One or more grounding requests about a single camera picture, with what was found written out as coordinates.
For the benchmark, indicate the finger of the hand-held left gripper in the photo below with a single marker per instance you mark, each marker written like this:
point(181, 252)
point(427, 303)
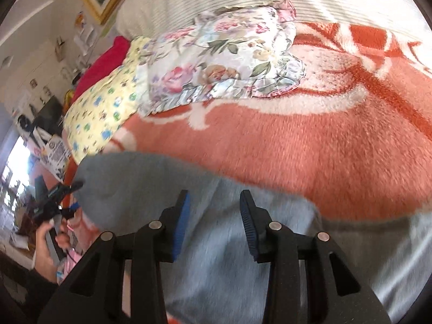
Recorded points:
point(71, 208)
point(72, 187)

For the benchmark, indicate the pink striped cloth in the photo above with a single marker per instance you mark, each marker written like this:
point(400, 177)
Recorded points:
point(76, 260)

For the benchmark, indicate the grey pants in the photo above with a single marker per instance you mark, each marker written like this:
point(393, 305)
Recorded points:
point(219, 276)

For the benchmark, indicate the black screen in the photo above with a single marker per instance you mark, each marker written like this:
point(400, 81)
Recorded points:
point(50, 113)

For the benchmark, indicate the person's left hand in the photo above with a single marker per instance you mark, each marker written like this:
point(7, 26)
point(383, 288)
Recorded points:
point(47, 249)

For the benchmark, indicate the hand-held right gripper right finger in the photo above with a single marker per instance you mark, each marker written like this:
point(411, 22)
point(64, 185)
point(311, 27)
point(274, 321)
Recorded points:
point(248, 224)

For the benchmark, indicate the white wall papers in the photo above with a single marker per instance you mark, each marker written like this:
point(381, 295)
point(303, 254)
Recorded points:
point(85, 36)

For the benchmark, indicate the orange and white blanket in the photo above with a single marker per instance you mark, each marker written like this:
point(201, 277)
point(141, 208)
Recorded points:
point(303, 141)

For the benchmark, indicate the red cloth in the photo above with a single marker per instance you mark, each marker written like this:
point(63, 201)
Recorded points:
point(108, 57)

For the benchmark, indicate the yellow animal print pillow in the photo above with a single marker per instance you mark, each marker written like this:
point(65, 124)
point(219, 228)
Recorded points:
point(101, 108)

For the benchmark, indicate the floral ruffled pillow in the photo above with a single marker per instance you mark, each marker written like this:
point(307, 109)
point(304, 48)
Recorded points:
point(219, 57)

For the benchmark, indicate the printed paper box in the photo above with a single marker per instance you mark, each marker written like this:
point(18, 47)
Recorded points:
point(58, 155)

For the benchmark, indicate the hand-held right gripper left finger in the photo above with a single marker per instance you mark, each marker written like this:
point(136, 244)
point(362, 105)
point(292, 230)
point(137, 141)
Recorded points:
point(180, 224)

